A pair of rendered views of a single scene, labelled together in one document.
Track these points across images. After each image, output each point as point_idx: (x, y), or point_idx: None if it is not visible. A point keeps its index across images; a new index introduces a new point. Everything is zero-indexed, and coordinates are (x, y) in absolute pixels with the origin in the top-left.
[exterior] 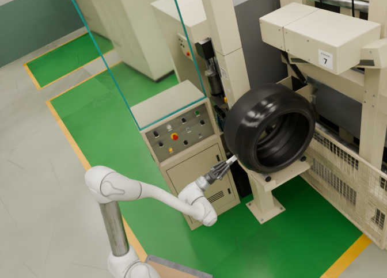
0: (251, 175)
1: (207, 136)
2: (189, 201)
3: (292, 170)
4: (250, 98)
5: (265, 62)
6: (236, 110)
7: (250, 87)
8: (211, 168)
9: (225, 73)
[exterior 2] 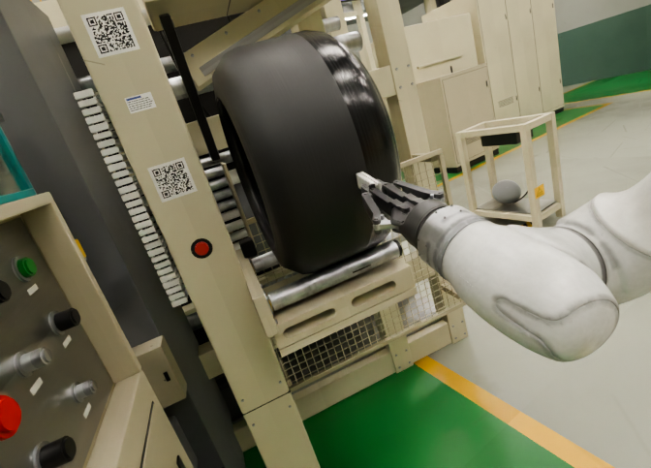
0: (355, 309)
1: (104, 402)
2: (591, 263)
3: None
4: (260, 41)
5: (97, 165)
6: (267, 55)
7: (107, 219)
8: (383, 223)
9: (121, 28)
